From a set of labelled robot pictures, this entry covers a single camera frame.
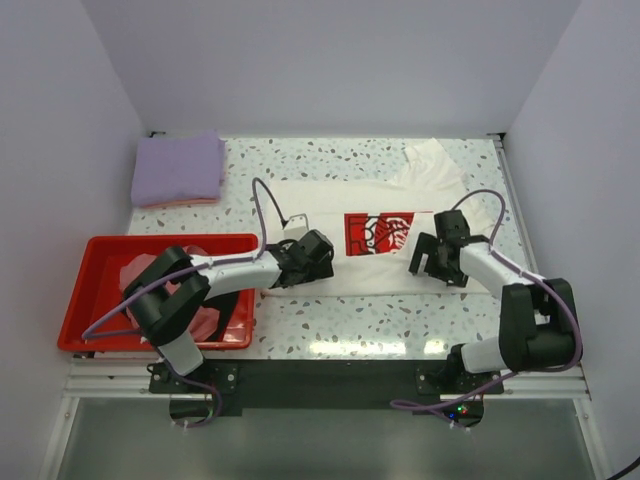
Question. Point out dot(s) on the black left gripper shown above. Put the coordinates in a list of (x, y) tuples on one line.
[(319, 272)]

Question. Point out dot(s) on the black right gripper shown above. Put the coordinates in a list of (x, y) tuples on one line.
[(426, 244)]

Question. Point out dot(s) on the white t-shirt red print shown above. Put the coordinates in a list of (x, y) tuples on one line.
[(374, 224)]

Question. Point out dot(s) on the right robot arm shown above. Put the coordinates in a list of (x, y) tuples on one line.
[(538, 327)]

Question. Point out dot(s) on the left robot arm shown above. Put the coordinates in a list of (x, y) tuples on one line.
[(166, 296)]

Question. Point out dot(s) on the black garment in bin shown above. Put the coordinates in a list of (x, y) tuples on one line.
[(225, 305)]

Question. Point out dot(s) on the pink t-shirt in bin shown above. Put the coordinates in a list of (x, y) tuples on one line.
[(204, 323)]

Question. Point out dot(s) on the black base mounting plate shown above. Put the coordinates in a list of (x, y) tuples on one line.
[(421, 387)]

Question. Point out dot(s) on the folded purple t-shirt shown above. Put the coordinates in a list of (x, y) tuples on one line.
[(177, 168)]

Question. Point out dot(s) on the red plastic bin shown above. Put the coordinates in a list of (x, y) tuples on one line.
[(97, 291)]

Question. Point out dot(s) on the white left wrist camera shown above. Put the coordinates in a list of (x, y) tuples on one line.
[(295, 227)]

